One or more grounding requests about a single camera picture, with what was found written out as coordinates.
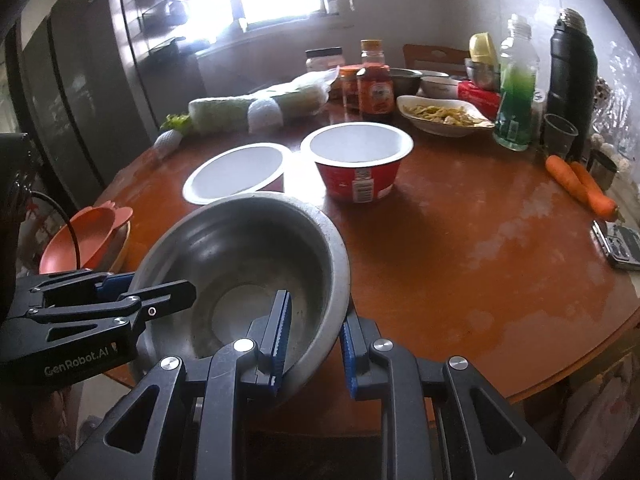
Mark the clear jar black lid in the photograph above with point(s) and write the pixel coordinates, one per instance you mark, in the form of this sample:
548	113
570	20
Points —
318	60

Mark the small glass cup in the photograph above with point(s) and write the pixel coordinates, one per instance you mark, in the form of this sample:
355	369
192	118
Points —
558	136

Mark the wooden chair right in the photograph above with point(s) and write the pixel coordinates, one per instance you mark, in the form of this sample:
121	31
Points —
438	59

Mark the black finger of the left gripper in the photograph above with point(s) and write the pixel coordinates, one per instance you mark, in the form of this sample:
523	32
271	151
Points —
152	302

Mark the napa cabbage in wrap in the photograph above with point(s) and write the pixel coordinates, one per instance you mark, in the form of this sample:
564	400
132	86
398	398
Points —
301	97

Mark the small steel cup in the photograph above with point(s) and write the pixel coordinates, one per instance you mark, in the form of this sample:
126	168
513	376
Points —
602	169

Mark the dark grey refrigerator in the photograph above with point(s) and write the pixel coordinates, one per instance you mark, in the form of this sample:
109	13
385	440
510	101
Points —
99	78

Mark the red-lidded sauce jar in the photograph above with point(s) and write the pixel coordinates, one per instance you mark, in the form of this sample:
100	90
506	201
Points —
349	84

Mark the orange plastic plate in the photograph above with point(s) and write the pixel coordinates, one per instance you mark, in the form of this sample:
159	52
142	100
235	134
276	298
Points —
84	244

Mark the white ceramic bowl back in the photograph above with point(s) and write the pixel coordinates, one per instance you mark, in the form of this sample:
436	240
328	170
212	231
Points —
438	87

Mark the white foam-netted fruit right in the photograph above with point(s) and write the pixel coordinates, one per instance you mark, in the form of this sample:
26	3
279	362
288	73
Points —
264	114

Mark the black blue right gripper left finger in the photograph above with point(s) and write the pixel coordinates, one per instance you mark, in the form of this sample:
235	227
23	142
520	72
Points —
180	420

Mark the white paper bowl left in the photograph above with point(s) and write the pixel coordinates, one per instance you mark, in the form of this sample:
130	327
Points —
248	168

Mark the carrot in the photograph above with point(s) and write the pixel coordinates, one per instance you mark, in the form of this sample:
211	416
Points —
602	206
562	173

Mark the steel bowl at back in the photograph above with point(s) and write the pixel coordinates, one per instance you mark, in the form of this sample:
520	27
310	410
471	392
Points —
483	74

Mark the white foam-netted fruit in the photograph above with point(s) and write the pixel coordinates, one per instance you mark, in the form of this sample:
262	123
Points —
167	142
264	114

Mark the white dish with food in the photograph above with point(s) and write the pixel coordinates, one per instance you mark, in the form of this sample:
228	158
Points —
447	118

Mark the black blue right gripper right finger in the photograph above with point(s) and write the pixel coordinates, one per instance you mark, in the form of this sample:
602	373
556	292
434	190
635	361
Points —
440	419

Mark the carrot back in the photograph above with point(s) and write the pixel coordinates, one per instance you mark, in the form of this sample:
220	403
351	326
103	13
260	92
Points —
602	206

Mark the yellow cup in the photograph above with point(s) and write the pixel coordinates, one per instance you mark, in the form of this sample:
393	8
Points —
482	49

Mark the orange-labelled sauce bottle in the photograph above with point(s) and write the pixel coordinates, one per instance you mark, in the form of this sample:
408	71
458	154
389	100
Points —
375	85

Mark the carrot front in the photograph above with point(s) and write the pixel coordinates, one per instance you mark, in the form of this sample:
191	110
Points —
562	173

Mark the green liquid plastic bottle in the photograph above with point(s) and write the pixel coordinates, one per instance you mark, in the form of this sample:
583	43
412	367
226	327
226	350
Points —
519	64

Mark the small metal gadget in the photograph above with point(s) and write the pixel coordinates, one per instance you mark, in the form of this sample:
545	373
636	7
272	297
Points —
620	245

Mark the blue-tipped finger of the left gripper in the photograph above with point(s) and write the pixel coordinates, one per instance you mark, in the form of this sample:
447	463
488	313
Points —
115	284

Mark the white foam-netted fruit left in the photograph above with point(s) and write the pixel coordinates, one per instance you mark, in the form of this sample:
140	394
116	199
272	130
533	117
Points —
167	142

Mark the small stainless steel bowl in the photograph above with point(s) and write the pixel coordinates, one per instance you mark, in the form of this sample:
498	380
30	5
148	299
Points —
238	252

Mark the yellow shell-shaped plate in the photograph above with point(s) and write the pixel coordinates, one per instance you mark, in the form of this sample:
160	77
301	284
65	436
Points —
121	241

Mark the black thermos flask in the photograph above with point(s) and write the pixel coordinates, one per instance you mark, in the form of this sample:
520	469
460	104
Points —
573	76

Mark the red box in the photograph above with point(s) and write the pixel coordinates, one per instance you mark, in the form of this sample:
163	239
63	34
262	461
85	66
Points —
487	102

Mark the white red paper bowl right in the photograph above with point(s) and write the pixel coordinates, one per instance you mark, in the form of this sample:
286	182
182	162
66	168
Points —
358	162

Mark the dark steel bowl back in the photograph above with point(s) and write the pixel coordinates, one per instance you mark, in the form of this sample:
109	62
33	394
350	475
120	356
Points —
405	82

